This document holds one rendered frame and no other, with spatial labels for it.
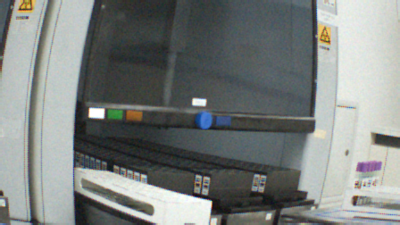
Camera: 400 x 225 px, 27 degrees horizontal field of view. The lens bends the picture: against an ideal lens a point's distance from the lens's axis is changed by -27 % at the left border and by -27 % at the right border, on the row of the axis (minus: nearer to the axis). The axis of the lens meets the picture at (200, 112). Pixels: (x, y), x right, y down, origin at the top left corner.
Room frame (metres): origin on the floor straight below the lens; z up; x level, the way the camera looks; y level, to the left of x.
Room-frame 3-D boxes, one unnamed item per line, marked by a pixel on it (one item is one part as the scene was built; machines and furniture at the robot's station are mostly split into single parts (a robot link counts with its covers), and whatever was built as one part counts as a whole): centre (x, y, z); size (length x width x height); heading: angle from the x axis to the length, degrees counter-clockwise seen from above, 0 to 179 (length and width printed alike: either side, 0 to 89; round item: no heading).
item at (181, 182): (1.94, 0.05, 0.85); 0.12 x 0.02 x 0.06; 132
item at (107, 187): (1.77, 0.10, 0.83); 0.30 x 0.10 x 0.06; 41
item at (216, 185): (2.04, -0.07, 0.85); 0.12 x 0.02 x 0.06; 131
